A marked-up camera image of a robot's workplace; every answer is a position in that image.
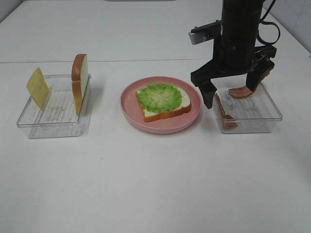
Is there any upright bread slice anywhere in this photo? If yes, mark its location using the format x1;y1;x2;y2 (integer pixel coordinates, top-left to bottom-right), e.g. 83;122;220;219
71;54;88;115

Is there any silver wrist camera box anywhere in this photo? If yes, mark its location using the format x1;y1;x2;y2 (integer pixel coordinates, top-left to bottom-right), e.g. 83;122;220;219
189;20;221;45

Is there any bacon strip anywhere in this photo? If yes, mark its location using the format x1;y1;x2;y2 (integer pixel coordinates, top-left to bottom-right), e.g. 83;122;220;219
215;94;238;130
229;71;270;99

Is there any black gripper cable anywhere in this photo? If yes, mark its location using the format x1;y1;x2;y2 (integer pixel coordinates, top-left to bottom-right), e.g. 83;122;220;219
257;0;281;46

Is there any white bread slice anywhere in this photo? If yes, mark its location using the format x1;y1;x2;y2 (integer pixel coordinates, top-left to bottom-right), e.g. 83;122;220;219
136;83;191;122

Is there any pink round plate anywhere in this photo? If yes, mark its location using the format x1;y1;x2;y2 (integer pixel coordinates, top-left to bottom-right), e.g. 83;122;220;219
121;76;202;134

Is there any clear left plastic container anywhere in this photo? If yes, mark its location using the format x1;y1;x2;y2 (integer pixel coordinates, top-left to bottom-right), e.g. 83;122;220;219
17;75;92;139

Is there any clear plastic container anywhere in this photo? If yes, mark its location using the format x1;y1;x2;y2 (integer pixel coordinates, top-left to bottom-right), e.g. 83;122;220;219
17;75;92;139
202;75;283;134

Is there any clear right plastic container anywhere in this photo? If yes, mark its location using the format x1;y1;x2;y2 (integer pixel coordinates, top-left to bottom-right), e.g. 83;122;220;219
202;75;283;134

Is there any bacon strip front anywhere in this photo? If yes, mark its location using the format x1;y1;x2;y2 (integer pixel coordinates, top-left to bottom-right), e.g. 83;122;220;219
215;94;238;130

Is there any green lettuce leaf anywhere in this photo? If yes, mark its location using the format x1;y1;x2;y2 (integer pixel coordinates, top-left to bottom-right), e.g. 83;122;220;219
137;83;182;114

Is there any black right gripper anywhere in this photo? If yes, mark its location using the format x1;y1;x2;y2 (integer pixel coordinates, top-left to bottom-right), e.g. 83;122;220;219
191;36;276;109

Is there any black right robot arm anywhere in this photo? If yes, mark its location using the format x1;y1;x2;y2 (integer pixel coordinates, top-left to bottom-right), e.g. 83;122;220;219
189;0;276;109

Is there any yellow cheese slice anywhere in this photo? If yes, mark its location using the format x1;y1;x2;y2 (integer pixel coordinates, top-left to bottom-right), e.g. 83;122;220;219
26;67;50;111

